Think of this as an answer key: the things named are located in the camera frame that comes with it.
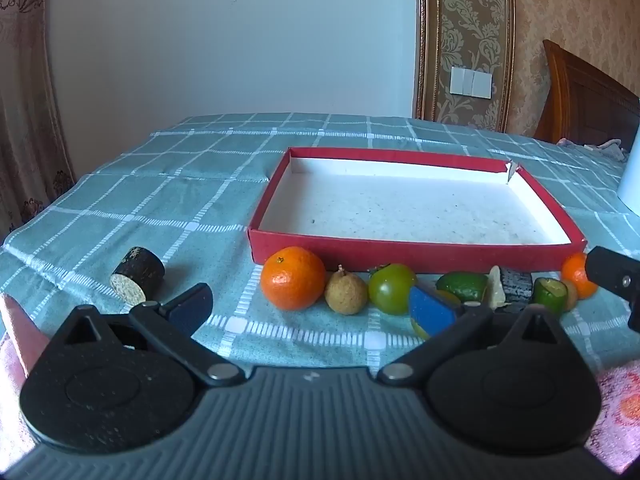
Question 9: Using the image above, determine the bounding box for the orange mandarin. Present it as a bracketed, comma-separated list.
[260, 246, 328, 312]
[560, 252, 599, 297]

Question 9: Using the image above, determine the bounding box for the pink patterned fleece cloth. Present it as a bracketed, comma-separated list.
[0, 292, 51, 461]
[585, 367, 640, 473]

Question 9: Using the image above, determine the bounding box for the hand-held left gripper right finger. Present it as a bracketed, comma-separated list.
[376, 284, 576, 388]

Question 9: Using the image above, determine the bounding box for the green tomato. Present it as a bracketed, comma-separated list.
[368, 263, 418, 317]

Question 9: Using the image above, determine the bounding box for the white electric kettle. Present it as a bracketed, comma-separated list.
[616, 125, 640, 216]

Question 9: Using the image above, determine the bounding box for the wooden headboard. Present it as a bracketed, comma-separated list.
[534, 39, 640, 153]

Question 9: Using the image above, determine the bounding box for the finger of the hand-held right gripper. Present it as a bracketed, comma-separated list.
[585, 246, 640, 333]

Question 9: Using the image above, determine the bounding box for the green lime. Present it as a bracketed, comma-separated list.
[435, 272, 490, 305]

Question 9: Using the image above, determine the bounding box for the patterned beige curtain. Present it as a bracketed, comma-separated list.
[0, 0, 76, 241]

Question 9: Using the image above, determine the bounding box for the pile of clothes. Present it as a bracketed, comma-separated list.
[556, 136, 628, 162]

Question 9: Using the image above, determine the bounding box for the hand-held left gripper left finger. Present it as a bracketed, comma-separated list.
[47, 282, 248, 388]

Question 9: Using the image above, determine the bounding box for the red cardboard box tray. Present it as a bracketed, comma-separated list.
[246, 147, 587, 275]

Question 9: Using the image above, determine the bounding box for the green plaid tablecloth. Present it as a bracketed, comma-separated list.
[0, 112, 640, 381]

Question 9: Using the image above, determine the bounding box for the white wall switch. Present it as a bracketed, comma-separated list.
[449, 66, 493, 98]

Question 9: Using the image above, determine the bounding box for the gold wall moulding frame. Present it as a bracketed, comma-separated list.
[412, 0, 516, 133]

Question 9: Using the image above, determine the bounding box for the green cucumber piece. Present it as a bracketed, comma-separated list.
[531, 276, 568, 316]

